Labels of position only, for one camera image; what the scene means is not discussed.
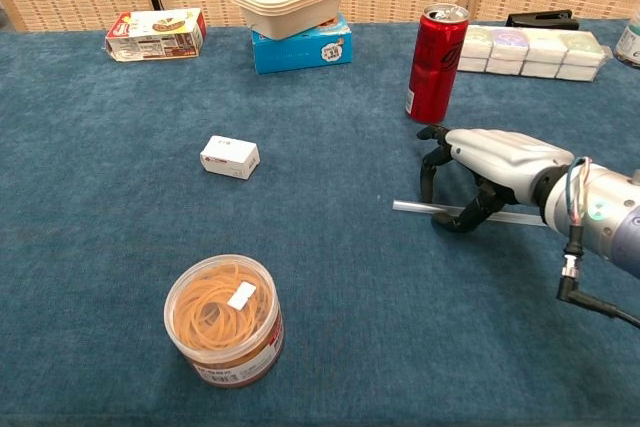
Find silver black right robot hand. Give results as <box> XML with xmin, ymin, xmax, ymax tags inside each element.
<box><xmin>416</xmin><ymin>124</ymin><xmax>575</xmax><ymax>234</ymax></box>

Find clear plastic drinking straw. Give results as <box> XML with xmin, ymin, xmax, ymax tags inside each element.
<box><xmin>392</xmin><ymin>199</ymin><xmax>549</xmax><ymax>227</ymax></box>

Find red soda can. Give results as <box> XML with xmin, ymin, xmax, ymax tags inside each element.
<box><xmin>404</xmin><ymin>3</ymin><xmax>471</xmax><ymax>125</ymax></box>

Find white tissue packs bundle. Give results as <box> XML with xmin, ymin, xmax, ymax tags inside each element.
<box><xmin>456</xmin><ymin>24</ymin><xmax>614</xmax><ymax>83</ymax></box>

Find black stapler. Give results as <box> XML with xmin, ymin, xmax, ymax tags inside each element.
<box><xmin>505</xmin><ymin>9</ymin><xmax>581</xmax><ymax>31</ymax></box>

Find clear plastic bottle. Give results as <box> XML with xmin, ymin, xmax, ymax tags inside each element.
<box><xmin>613</xmin><ymin>11</ymin><xmax>640</xmax><ymax>70</ymax></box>

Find blue table cloth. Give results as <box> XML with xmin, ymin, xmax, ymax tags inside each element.
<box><xmin>0</xmin><ymin>19</ymin><xmax>640</xmax><ymax>427</ymax></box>

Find blue tissue box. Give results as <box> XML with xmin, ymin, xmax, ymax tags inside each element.
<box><xmin>250</xmin><ymin>13</ymin><xmax>354</xmax><ymax>75</ymax></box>

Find cream lidded lunch box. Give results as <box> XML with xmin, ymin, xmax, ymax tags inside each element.
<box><xmin>223</xmin><ymin>0</ymin><xmax>358</xmax><ymax>42</ymax></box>

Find small white cardboard box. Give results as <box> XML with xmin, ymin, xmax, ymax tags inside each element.
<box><xmin>199</xmin><ymin>134</ymin><xmax>261</xmax><ymax>181</ymax></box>

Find clear jar of rubber bands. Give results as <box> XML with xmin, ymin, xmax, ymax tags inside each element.
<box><xmin>163</xmin><ymin>253</ymin><xmax>286</xmax><ymax>389</ymax></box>

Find red and white snack box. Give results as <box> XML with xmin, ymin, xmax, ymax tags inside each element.
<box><xmin>103</xmin><ymin>7</ymin><xmax>208</xmax><ymax>64</ymax></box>

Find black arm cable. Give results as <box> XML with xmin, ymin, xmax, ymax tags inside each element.
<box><xmin>557</xmin><ymin>156</ymin><xmax>640</xmax><ymax>331</ymax></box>

